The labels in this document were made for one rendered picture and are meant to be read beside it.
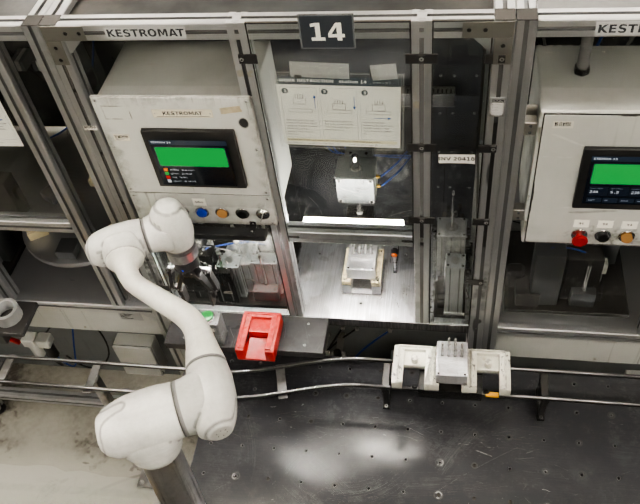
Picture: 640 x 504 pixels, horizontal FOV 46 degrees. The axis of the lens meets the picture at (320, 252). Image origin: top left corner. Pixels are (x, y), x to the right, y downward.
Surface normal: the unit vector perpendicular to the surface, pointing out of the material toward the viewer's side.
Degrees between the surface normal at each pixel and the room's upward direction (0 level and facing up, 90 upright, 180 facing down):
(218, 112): 90
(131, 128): 90
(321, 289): 0
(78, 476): 0
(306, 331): 0
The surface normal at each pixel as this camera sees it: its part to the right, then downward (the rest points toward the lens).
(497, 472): -0.11, -0.65
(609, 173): -0.14, 0.76
